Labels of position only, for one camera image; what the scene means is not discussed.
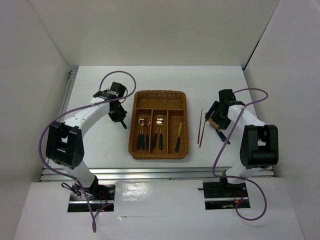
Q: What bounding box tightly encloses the gold spoon pile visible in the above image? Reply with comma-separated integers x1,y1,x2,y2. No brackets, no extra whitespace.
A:
140,118,145,150

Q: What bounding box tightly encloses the gold knife pile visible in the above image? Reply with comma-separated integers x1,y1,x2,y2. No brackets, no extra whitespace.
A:
175,121,183,152
208,118,225,142

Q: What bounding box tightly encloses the gold spoon green handle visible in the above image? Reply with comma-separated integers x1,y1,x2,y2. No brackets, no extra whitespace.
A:
136,117,143,150
144,119,151,150

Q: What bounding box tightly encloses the gold knife green handle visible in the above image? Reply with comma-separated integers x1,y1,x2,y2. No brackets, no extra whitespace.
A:
159,117,164,150

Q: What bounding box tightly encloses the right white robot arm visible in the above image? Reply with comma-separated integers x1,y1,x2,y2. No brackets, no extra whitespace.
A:
204,89,279,196

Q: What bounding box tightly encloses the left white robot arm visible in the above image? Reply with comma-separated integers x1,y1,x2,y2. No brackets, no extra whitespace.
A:
45,82,128,200

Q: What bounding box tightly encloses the left copper chopstick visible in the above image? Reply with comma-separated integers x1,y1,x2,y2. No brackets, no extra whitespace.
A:
197,108,203,144

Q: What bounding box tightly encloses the copper chopstick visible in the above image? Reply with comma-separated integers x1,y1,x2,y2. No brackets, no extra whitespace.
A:
199,120,207,148
197,108,203,144

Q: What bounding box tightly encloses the right copper chopstick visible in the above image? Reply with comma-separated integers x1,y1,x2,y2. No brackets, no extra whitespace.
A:
199,120,207,148

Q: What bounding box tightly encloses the brown wicker cutlery tray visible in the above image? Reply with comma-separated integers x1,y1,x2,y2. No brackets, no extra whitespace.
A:
128,90,189,160

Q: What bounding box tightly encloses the aluminium left side rail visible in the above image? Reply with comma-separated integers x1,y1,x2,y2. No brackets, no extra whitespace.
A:
58,66,79,116

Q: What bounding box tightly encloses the aluminium table front rail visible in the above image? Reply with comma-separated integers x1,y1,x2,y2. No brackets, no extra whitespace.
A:
39,166,274,182

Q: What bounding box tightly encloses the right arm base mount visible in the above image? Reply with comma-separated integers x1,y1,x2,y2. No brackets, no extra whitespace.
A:
197,182,251,210

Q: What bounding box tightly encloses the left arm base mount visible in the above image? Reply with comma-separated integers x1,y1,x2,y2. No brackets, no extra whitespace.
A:
61,182,116,213

